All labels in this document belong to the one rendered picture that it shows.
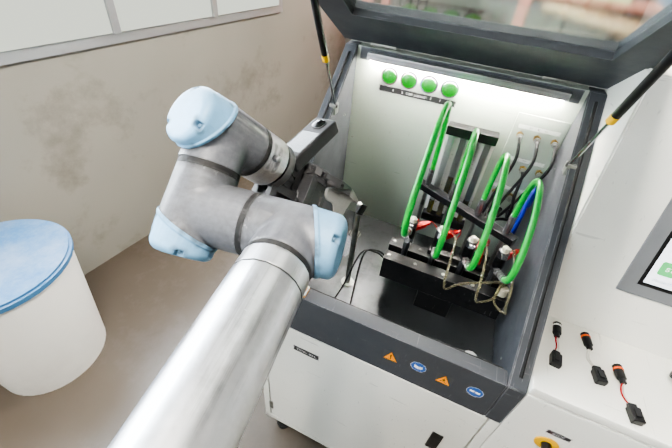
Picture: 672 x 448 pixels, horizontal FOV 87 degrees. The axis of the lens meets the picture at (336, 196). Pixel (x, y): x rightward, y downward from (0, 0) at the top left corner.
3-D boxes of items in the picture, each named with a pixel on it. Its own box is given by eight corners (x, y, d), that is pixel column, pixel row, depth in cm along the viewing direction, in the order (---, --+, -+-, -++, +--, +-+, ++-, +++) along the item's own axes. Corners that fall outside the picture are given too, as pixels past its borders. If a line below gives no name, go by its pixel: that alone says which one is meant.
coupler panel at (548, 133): (481, 205, 113) (519, 116, 95) (481, 200, 116) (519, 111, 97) (523, 218, 110) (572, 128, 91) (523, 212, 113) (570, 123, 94)
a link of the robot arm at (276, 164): (243, 123, 51) (284, 129, 47) (263, 137, 55) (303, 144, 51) (222, 170, 50) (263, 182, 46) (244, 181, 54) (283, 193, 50)
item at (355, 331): (267, 318, 105) (265, 283, 95) (275, 306, 108) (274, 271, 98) (483, 416, 88) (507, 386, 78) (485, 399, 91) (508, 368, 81)
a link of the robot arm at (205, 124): (150, 145, 41) (176, 80, 42) (220, 178, 50) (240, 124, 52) (192, 149, 37) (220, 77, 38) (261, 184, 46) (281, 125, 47)
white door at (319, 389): (269, 414, 146) (262, 318, 105) (272, 409, 148) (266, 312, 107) (423, 498, 128) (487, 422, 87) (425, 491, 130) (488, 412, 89)
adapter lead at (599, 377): (604, 387, 77) (610, 382, 75) (594, 384, 77) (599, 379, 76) (587, 337, 86) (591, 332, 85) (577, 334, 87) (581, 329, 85)
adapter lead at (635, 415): (641, 427, 71) (648, 422, 69) (629, 423, 71) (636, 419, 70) (619, 369, 80) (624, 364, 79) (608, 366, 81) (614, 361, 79)
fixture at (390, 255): (375, 290, 111) (383, 256, 102) (384, 268, 118) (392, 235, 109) (487, 334, 102) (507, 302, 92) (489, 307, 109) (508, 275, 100)
